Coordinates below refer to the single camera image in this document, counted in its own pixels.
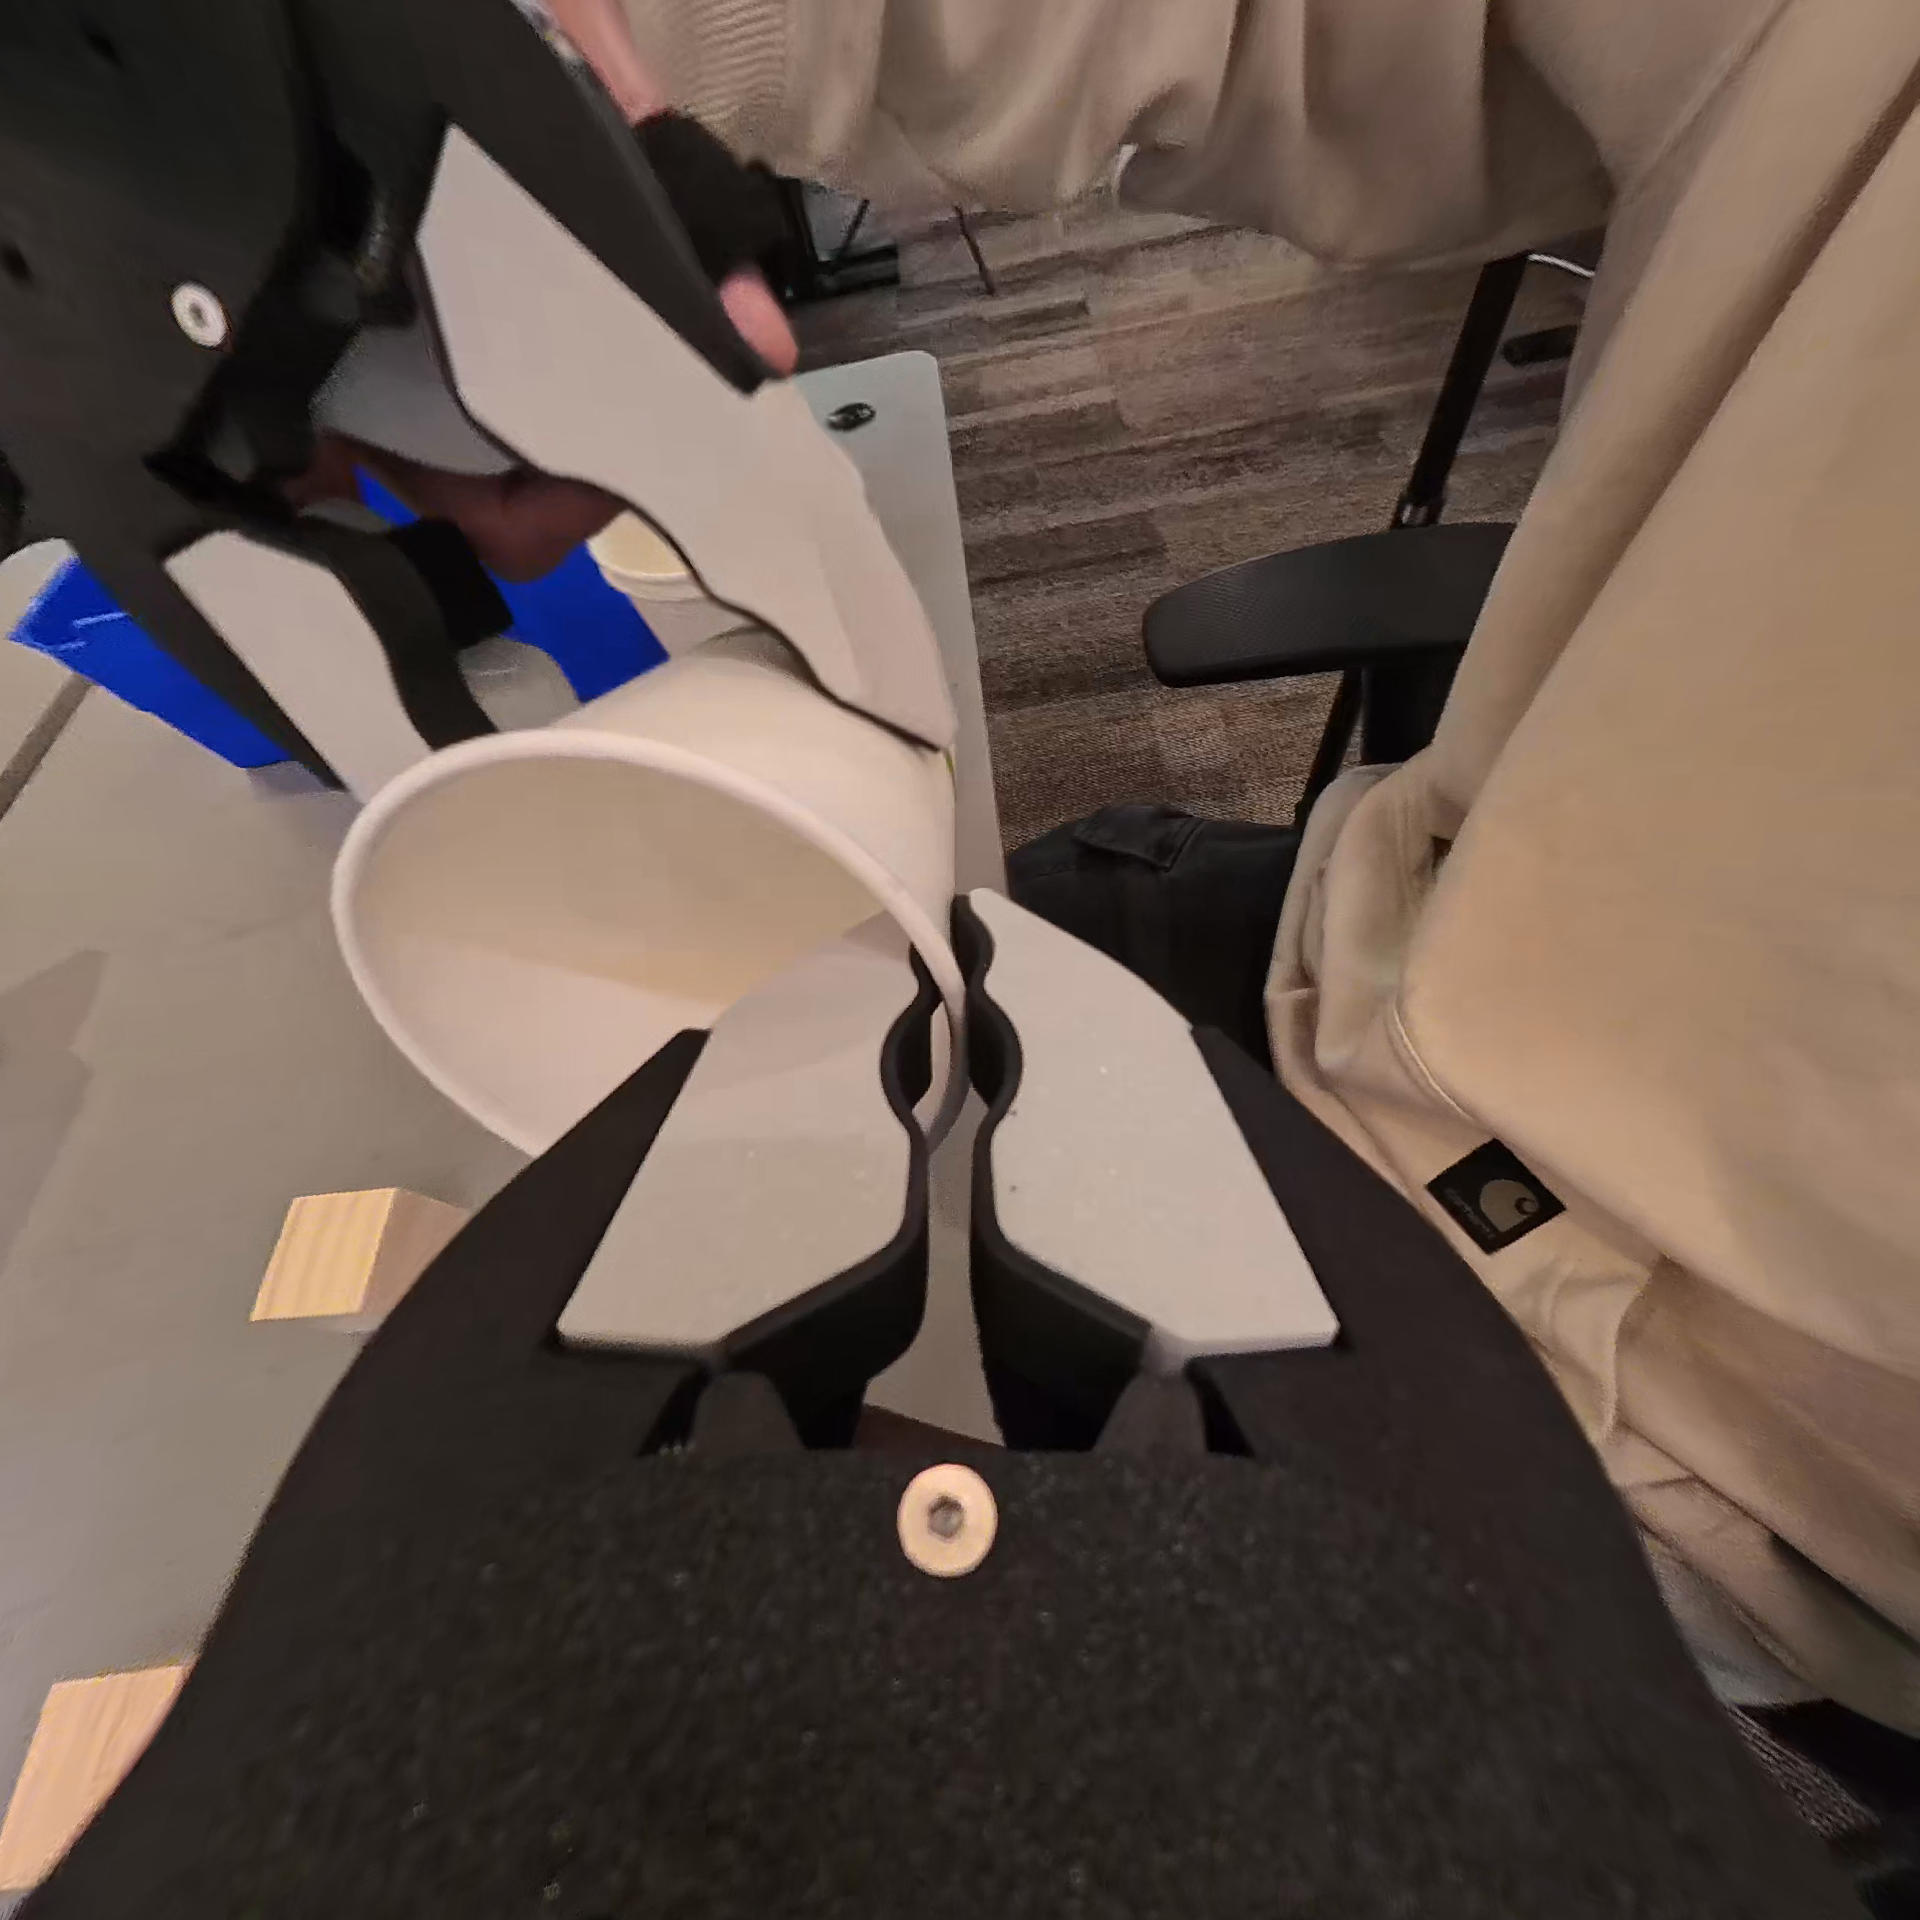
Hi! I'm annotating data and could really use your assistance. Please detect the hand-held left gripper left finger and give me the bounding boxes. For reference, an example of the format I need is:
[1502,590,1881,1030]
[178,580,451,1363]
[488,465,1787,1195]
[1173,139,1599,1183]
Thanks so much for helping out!
[555,938,936,1455]

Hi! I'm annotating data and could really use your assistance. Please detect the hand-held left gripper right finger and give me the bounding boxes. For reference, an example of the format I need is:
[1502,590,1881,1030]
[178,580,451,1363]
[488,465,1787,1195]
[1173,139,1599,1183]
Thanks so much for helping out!
[948,887,1341,1455]

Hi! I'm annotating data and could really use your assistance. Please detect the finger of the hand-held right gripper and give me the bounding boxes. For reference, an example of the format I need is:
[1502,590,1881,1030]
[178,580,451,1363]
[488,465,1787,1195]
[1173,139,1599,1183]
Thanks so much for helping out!
[164,516,515,801]
[412,126,961,749]

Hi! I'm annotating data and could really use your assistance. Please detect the blue plastic bin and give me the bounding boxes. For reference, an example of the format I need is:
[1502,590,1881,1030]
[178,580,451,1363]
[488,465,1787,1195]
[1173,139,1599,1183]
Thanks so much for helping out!
[7,465,673,770]

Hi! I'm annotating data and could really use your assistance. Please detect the wooden cube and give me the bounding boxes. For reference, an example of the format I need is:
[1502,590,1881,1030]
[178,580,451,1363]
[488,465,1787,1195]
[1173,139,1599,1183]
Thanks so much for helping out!
[251,1189,470,1332]
[0,1663,190,1897]

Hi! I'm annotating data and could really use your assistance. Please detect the person's right forearm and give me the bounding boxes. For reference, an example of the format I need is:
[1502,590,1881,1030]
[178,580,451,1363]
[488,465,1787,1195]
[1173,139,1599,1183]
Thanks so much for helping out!
[549,0,1616,269]

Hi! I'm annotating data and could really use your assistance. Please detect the person's right hand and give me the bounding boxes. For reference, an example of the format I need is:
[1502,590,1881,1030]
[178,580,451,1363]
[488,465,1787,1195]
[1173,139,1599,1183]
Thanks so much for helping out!
[606,67,800,378]

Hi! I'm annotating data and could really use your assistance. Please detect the black pants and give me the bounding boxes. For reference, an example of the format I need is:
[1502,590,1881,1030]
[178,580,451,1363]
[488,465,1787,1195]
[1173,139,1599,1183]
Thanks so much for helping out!
[1007,803,1308,1059]

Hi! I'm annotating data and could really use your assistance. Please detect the black office chair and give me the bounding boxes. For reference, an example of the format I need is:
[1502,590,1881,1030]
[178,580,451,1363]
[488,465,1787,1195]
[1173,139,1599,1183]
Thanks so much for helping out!
[1143,522,1518,824]

